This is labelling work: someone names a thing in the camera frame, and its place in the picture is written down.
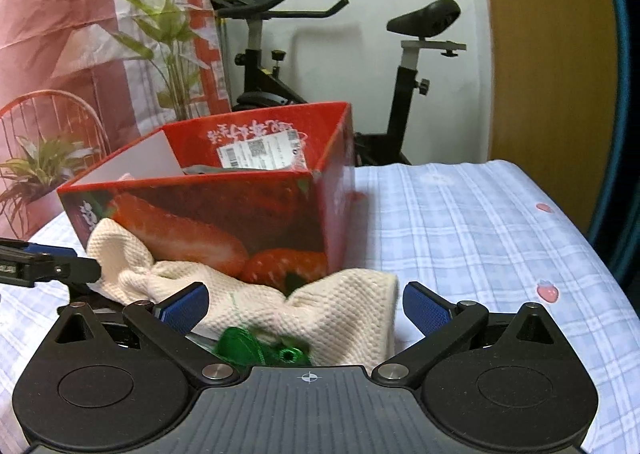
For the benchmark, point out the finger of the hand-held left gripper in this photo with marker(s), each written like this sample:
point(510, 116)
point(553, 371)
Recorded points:
point(50, 250)
point(55, 270)

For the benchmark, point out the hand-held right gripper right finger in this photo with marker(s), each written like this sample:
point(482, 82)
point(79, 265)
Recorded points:
point(425, 309)

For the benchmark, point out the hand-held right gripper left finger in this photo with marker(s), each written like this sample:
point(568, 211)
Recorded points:
point(185, 305)

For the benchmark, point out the cream knitted cloth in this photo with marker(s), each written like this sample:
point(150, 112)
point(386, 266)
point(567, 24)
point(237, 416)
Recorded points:
point(340, 314)

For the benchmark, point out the red strawberry print box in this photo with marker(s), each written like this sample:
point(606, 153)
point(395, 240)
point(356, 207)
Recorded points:
point(200, 214)

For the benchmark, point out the green shiny object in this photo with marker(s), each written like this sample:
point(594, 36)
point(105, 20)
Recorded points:
point(240, 344)

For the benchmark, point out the plaid bed sheet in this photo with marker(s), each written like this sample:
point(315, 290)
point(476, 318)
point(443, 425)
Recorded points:
point(475, 234)

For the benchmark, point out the printed backdrop curtain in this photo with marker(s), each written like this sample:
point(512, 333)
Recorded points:
point(60, 34)

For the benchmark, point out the black exercise bike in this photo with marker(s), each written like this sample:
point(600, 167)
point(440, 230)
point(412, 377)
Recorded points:
point(407, 84)

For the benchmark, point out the wooden door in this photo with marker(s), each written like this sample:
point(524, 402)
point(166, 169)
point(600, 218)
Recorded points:
point(540, 59)

